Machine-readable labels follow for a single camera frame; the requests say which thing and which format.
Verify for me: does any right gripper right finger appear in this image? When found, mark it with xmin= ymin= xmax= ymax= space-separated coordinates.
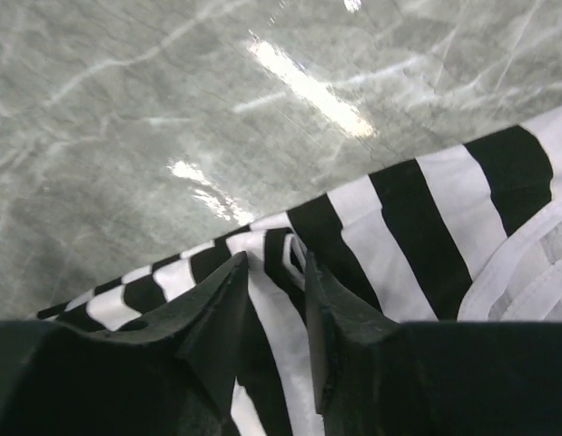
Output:
xmin=305 ymin=255 xmax=562 ymax=435

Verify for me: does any black white striped tank top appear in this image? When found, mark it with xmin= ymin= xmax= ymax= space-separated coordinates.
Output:
xmin=37 ymin=106 xmax=562 ymax=435

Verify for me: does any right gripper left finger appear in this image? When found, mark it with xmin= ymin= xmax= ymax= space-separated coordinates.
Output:
xmin=0 ymin=253 xmax=248 ymax=435

